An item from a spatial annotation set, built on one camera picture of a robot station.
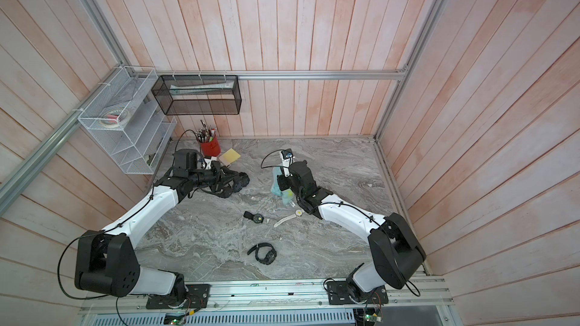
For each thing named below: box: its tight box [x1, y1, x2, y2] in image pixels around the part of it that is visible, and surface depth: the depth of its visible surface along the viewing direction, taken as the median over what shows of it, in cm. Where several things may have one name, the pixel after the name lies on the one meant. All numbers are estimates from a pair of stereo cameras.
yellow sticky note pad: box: [219, 147, 241, 167], surface depth 116 cm
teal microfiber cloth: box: [270, 166, 294, 205], surface depth 90 cm
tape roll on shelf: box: [99, 109, 130, 128], surface depth 75 cm
